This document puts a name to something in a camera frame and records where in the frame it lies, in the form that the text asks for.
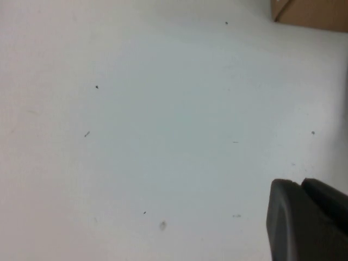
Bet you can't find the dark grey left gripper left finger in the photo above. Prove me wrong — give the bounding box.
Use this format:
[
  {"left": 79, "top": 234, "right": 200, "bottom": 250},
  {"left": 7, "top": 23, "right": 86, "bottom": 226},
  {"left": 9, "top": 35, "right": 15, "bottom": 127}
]
[{"left": 265, "top": 178, "right": 348, "bottom": 261}]

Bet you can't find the brown cardboard shoe box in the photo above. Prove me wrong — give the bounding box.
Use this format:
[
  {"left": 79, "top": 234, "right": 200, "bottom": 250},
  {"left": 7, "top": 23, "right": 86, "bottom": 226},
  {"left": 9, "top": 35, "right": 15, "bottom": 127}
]
[{"left": 272, "top": 0, "right": 348, "bottom": 34}]

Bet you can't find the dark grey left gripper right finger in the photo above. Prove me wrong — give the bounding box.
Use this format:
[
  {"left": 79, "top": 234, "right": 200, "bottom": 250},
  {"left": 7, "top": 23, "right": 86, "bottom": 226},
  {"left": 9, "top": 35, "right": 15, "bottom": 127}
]
[{"left": 301, "top": 177, "right": 348, "bottom": 226}]

